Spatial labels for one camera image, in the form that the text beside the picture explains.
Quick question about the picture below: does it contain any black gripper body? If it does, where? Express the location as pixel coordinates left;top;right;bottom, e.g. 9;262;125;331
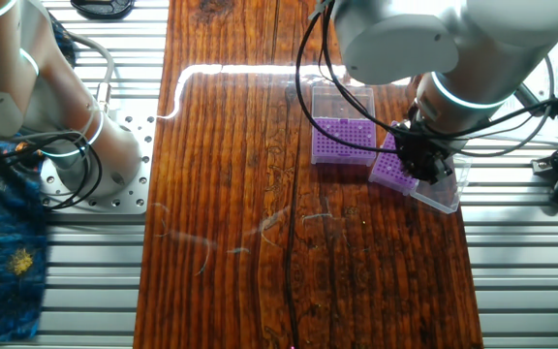
394;120;452;169

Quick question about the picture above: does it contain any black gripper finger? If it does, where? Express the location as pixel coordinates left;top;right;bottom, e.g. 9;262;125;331
417;157;455;186
394;144;419;176

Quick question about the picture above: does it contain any purple pipette tip rack box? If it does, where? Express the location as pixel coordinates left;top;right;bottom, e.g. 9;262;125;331
310;84;378;167
367;129;474;215

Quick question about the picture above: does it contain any brown wooden board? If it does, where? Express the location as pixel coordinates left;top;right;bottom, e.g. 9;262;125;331
132;0;484;349

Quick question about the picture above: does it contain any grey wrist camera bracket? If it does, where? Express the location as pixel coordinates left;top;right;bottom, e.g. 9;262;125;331
514;80;558;115

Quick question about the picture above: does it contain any grey cable with metal connector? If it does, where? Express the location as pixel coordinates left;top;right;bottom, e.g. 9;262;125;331
68;33;115;113

